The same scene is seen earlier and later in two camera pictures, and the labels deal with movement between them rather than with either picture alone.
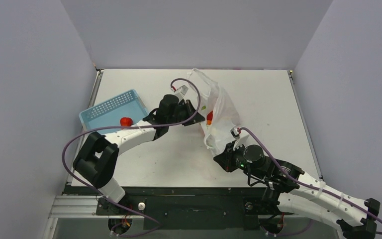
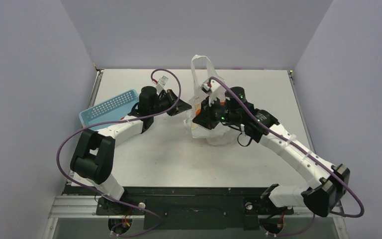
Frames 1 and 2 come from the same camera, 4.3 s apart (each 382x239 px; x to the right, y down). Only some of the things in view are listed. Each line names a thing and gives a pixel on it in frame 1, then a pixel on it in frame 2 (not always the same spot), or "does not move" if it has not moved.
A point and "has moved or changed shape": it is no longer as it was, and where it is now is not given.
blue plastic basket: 109,113 does not move
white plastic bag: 220,115 has moved or changed shape
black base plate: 208,208 does not move
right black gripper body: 228,156 → 203,116
